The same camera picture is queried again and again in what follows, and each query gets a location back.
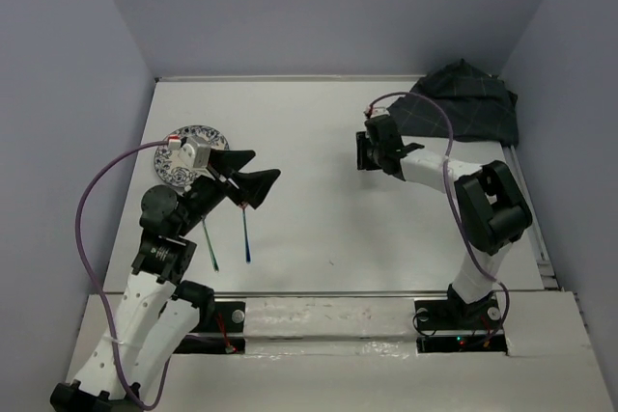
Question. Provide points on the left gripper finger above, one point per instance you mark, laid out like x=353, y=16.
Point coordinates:
x=254, y=187
x=223, y=164

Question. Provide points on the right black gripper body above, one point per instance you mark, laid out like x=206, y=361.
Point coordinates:
x=374, y=153

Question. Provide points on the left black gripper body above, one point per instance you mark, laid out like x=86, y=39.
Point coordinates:
x=204, y=195

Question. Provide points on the dark checked cloth napkin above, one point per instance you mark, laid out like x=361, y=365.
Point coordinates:
x=478, y=105

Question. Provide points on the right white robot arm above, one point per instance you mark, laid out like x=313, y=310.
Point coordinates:
x=489, y=211

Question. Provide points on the iridescent spoon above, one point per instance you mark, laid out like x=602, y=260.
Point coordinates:
x=248, y=257

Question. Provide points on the blue floral plate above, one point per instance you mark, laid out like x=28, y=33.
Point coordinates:
x=170, y=169

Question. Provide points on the iridescent fork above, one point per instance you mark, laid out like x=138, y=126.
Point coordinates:
x=214, y=261

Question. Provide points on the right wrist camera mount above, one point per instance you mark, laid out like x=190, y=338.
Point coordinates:
x=373, y=111

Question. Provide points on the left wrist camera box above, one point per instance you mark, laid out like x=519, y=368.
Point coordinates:
x=195, y=152

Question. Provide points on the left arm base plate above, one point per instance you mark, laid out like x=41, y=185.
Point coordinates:
x=222, y=333

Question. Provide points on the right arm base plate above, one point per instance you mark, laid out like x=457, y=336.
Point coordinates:
x=463, y=335

